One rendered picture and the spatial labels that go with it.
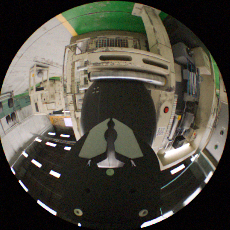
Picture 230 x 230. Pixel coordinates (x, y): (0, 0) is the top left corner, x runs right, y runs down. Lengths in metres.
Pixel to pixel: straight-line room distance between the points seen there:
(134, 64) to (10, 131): 11.33
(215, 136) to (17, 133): 12.10
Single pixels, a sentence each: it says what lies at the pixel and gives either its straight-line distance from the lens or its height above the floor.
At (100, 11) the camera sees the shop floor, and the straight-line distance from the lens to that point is 1.10.
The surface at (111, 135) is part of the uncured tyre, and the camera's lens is 0.22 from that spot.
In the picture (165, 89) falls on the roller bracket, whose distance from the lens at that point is 0.38.
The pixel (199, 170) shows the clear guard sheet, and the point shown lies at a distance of 0.77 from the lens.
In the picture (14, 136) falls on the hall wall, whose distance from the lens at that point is 11.45.
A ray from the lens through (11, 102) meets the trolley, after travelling 5.33.
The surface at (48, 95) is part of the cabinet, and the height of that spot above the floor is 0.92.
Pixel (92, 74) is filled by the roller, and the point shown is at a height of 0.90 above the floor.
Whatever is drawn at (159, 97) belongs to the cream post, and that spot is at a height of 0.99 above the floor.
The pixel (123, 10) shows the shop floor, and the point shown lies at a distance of 1.09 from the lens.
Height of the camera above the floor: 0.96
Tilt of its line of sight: 21 degrees up
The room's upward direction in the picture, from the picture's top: 180 degrees clockwise
